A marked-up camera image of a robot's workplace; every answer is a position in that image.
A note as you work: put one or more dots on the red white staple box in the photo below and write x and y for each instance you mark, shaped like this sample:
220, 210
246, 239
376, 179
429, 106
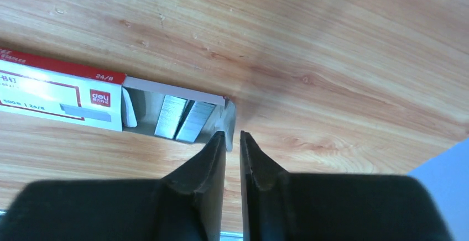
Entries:
48, 88

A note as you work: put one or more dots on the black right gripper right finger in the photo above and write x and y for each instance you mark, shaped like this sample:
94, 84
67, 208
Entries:
282, 205

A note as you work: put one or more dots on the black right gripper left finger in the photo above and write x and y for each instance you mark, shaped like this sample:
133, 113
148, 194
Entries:
183, 205

